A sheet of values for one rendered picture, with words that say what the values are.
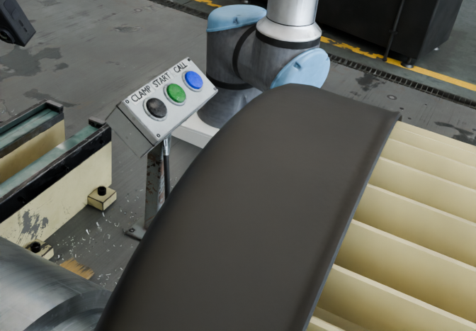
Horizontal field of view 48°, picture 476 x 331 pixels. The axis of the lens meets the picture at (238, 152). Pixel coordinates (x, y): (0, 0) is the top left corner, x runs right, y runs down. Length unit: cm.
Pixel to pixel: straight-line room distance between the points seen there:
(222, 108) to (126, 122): 42
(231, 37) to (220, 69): 7
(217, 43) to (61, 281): 73
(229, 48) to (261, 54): 9
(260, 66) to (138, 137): 33
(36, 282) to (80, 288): 3
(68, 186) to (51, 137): 13
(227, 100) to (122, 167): 25
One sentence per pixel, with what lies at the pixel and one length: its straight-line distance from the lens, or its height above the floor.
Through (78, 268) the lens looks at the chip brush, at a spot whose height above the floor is 81.
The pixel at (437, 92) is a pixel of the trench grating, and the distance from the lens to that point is 362.
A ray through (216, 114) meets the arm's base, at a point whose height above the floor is 87.
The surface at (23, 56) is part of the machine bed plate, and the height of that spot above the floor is 80.
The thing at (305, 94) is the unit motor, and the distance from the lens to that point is 15.
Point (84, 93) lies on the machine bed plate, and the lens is 129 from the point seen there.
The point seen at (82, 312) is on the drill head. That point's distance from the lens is 38.
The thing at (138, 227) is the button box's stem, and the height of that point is 81.
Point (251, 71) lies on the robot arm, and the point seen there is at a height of 101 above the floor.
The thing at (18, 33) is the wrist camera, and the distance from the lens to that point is 68.
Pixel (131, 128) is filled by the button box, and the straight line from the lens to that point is 71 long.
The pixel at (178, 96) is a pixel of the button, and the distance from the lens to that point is 75.
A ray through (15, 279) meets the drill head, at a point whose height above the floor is 115.
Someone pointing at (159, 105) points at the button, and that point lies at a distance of 72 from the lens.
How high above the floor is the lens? 143
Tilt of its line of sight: 34 degrees down
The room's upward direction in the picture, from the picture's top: 9 degrees clockwise
